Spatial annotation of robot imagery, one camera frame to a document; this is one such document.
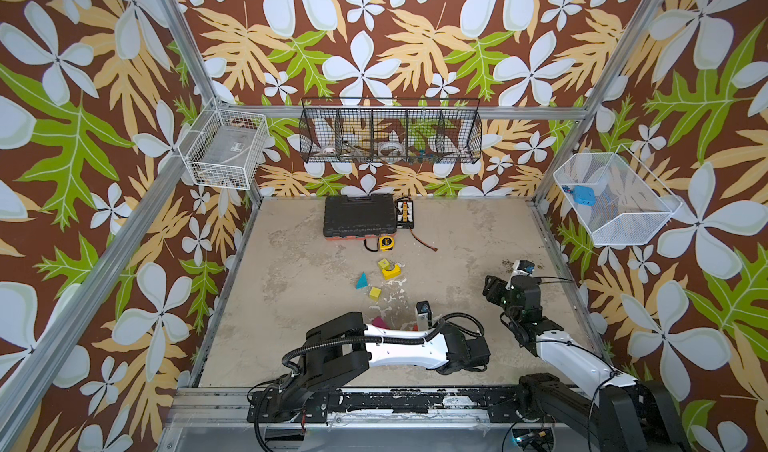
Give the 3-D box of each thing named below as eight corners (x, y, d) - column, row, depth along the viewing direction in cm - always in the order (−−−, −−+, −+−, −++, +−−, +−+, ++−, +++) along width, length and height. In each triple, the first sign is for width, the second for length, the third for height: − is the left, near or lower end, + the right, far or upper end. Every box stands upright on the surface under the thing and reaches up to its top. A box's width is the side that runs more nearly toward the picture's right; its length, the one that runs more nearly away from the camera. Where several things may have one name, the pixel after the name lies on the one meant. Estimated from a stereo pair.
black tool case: (321, 240, 108) (319, 233, 104) (327, 201, 120) (326, 194, 117) (396, 240, 108) (396, 233, 104) (394, 201, 120) (395, 194, 117)
